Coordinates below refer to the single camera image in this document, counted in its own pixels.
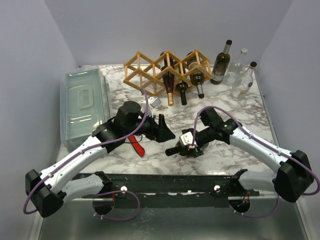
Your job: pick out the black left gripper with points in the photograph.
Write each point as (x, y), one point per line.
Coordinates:
(160, 132)

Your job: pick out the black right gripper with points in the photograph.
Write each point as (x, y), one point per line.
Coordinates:
(194, 146)

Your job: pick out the dark bottle black neck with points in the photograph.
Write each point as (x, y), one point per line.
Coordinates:
(181, 87)
(177, 149)

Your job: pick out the green bottle silver foil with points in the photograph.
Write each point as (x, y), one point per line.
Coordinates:
(197, 77)

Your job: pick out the clear tall bottle blue label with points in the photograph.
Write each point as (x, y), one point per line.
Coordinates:
(243, 83)

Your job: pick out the clear squat glass bottle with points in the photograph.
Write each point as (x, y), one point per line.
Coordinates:
(235, 68)

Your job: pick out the green wine bottle brown label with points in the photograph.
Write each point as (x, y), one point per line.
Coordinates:
(221, 63)

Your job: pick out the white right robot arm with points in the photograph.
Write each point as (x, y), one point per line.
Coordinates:
(290, 174)

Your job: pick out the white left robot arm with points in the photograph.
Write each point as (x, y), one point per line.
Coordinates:
(50, 188)

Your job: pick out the red bottle gold foil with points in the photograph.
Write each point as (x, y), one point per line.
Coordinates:
(168, 80)

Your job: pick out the wooden wine rack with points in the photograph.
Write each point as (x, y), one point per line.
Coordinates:
(143, 72)

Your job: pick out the red black utility knife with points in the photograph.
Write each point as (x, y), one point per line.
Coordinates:
(136, 145)

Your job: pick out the clear plastic storage box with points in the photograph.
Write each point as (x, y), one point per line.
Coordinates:
(85, 104)

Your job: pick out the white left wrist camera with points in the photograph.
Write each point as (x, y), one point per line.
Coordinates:
(154, 101)

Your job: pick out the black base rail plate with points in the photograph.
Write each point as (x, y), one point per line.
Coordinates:
(176, 191)

